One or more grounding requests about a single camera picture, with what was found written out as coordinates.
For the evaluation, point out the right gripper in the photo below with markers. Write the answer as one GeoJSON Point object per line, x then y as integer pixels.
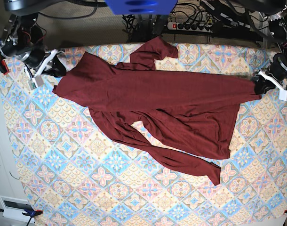
{"type": "Point", "coordinates": [49, 65]}

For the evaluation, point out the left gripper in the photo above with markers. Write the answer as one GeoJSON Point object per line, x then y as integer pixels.
{"type": "Point", "coordinates": [272, 77]}

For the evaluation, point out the maroon t-shirt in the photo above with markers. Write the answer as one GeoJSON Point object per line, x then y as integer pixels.
{"type": "Point", "coordinates": [184, 120]}

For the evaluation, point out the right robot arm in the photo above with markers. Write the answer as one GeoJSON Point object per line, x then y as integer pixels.
{"type": "Point", "coordinates": [22, 38]}

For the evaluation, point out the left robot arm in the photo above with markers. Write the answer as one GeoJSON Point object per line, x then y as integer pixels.
{"type": "Point", "coordinates": [275, 12]}

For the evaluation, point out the blue plastic box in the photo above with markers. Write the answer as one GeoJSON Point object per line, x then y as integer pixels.
{"type": "Point", "coordinates": [144, 7]}

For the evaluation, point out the white power strip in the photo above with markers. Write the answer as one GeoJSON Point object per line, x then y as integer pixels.
{"type": "Point", "coordinates": [178, 26]}

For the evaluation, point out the patterned tablecloth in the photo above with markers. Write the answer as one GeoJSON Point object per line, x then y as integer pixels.
{"type": "Point", "coordinates": [77, 176]}

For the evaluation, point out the blue clamp front left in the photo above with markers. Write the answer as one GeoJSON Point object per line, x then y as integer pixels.
{"type": "Point", "coordinates": [30, 213]}

